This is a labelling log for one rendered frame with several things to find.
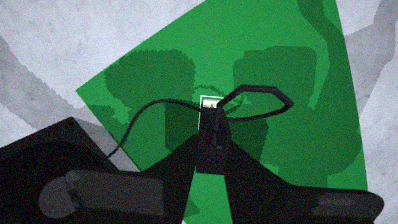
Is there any black cooling fan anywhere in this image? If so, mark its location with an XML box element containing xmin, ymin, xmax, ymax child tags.
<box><xmin>0</xmin><ymin>116</ymin><xmax>117</xmax><ymax>224</ymax></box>

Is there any black cable with plug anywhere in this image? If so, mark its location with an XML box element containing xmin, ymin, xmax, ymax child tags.
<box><xmin>97</xmin><ymin>84</ymin><xmax>294</xmax><ymax>175</ymax></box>

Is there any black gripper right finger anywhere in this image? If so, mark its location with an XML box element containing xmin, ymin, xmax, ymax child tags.
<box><xmin>224</xmin><ymin>140</ymin><xmax>385</xmax><ymax>224</ymax></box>

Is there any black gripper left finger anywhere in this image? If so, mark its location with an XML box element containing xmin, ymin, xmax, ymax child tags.
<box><xmin>64</xmin><ymin>134</ymin><xmax>198</xmax><ymax>224</ymax></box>

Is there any green circuit board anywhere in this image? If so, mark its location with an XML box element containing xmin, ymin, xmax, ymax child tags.
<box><xmin>75</xmin><ymin>0</ymin><xmax>368</xmax><ymax>224</ymax></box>

